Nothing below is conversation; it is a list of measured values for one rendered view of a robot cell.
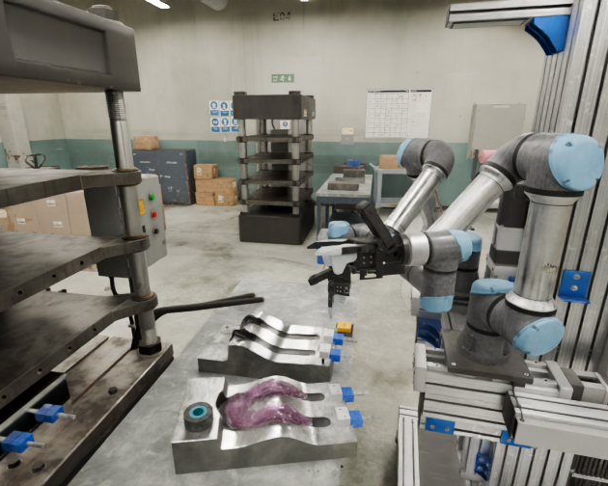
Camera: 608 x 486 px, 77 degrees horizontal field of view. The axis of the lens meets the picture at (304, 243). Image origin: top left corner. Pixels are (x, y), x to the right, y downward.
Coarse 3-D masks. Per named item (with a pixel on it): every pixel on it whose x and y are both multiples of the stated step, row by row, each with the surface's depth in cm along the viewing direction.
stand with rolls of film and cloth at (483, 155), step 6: (474, 150) 604; (486, 150) 599; (492, 150) 599; (474, 156) 603; (480, 156) 604; (486, 156) 596; (474, 162) 605; (480, 162) 610; (474, 168) 608; (474, 174) 611; (498, 198) 624; (492, 204) 621; (498, 204) 621; (474, 228) 617
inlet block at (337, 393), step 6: (330, 384) 126; (336, 384) 126; (330, 390) 123; (336, 390) 123; (342, 390) 125; (348, 390) 125; (330, 396) 123; (336, 396) 122; (342, 396) 122; (348, 396) 123
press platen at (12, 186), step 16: (0, 176) 121; (16, 176) 121; (32, 176) 121; (48, 176) 121; (64, 176) 121; (80, 176) 126; (96, 176) 129; (112, 176) 131; (128, 176) 134; (0, 192) 100; (16, 192) 104; (32, 192) 109; (48, 192) 114; (64, 192) 120
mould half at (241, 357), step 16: (272, 320) 159; (224, 336) 158; (272, 336) 151; (320, 336) 152; (208, 352) 147; (224, 352) 147; (240, 352) 139; (256, 352) 138; (272, 352) 142; (208, 368) 144; (224, 368) 142; (240, 368) 141; (256, 368) 140; (272, 368) 138; (288, 368) 137; (304, 368) 136; (320, 368) 135
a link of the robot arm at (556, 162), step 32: (512, 160) 92; (544, 160) 83; (576, 160) 79; (544, 192) 84; (576, 192) 83; (544, 224) 87; (544, 256) 89; (544, 288) 91; (512, 320) 96; (544, 320) 91; (544, 352) 95
